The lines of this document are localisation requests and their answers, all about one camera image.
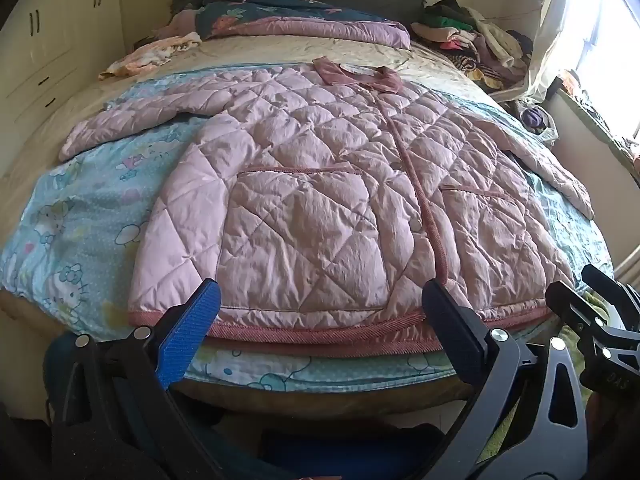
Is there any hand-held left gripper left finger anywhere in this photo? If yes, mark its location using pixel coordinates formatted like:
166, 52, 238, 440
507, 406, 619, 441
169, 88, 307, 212
49, 277, 237, 480

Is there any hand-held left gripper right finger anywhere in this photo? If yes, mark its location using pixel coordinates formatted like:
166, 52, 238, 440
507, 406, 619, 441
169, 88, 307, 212
421, 279, 590, 480

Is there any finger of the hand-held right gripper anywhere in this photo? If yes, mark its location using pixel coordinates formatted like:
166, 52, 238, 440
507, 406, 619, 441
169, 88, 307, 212
545, 281, 609, 349
581, 263, 640, 329

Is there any pink quilted jacket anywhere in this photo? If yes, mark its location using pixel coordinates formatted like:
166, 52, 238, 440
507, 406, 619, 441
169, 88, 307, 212
59, 57, 596, 346

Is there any plastic bag of clothes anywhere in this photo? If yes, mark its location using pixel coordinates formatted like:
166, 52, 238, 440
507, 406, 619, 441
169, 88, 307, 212
502, 97, 558, 146

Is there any pile of mixed clothes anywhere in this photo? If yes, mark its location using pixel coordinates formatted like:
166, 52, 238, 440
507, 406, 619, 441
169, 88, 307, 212
410, 0, 538, 93

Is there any person's dark blue clothing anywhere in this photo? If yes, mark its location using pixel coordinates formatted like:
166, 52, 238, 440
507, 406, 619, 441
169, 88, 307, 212
42, 332, 453, 480

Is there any light blue cartoon print blanket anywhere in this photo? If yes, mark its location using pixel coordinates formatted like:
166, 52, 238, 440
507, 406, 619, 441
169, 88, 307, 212
0, 67, 616, 393

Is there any bright window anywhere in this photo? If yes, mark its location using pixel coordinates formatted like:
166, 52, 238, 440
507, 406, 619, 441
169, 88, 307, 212
575, 0, 640, 141

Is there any cream curtain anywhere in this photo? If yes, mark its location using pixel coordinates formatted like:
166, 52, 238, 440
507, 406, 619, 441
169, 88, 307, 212
487, 0, 608, 103

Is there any peach patterned cloth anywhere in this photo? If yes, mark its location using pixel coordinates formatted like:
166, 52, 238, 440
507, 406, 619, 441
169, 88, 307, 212
97, 31, 203, 81

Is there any bed with beige sheet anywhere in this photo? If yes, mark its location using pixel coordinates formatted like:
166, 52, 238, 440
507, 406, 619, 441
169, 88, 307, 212
0, 25, 618, 413

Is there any pink cloth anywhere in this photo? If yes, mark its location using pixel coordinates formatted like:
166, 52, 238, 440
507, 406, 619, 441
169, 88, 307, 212
159, 9, 202, 41

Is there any pink folded quilt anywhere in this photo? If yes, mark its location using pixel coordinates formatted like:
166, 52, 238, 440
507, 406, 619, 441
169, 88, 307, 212
215, 16, 413, 51

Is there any cream wardrobe with drawers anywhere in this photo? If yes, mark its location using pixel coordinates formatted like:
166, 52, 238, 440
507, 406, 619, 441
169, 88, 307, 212
0, 0, 173, 133

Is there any dark floral quilt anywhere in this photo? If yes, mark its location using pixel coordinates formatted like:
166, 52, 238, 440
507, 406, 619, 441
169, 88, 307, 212
194, 0, 396, 41

